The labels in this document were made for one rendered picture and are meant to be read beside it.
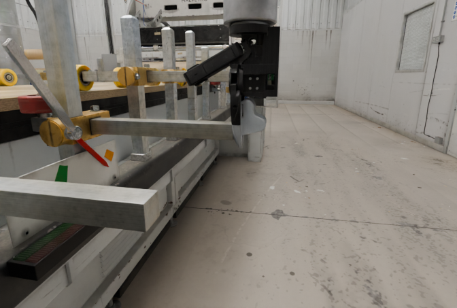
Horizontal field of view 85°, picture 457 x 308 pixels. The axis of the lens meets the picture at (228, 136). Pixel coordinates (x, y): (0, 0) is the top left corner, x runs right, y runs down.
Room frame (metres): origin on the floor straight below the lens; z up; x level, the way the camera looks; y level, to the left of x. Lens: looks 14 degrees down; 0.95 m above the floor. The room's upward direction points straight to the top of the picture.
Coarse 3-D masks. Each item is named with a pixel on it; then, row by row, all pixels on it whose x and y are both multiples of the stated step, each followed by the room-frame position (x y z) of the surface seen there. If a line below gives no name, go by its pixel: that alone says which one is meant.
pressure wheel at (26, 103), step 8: (24, 96) 0.51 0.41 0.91; (32, 96) 0.51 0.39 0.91; (40, 96) 0.51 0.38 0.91; (24, 104) 0.50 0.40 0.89; (32, 104) 0.50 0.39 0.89; (40, 104) 0.50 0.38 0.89; (24, 112) 0.50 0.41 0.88; (32, 112) 0.50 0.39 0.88; (40, 112) 0.50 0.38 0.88; (48, 112) 0.51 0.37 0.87
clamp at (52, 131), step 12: (48, 120) 0.44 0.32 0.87; (60, 120) 0.45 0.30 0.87; (72, 120) 0.46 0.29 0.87; (84, 120) 0.49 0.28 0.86; (48, 132) 0.44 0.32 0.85; (60, 132) 0.43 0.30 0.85; (84, 132) 0.48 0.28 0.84; (48, 144) 0.44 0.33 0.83; (60, 144) 0.43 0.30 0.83; (72, 144) 0.45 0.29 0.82
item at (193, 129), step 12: (36, 120) 0.52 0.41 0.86; (96, 120) 0.50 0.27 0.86; (108, 120) 0.49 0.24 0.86; (120, 120) 0.49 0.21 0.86; (132, 120) 0.49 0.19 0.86; (144, 120) 0.49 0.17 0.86; (156, 120) 0.49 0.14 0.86; (168, 120) 0.49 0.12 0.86; (180, 120) 0.49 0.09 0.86; (192, 120) 0.49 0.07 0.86; (96, 132) 0.50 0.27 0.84; (108, 132) 0.49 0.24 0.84; (120, 132) 0.49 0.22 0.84; (132, 132) 0.48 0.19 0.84; (144, 132) 0.48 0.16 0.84; (156, 132) 0.47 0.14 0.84; (168, 132) 0.47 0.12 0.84; (180, 132) 0.47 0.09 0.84; (192, 132) 0.46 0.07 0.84; (204, 132) 0.46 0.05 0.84; (216, 132) 0.45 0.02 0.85; (228, 132) 0.45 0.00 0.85
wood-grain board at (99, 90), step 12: (96, 84) 1.43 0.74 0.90; (108, 84) 1.43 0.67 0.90; (0, 96) 0.59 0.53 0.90; (12, 96) 0.59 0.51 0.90; (84, 96) 0.77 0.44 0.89; (96, 96) 0.82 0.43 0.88; (108, 96) 0.88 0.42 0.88; (120, 96) 0.95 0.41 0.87; (0, 108) 0.53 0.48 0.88; (12, 108) 0.55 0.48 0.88
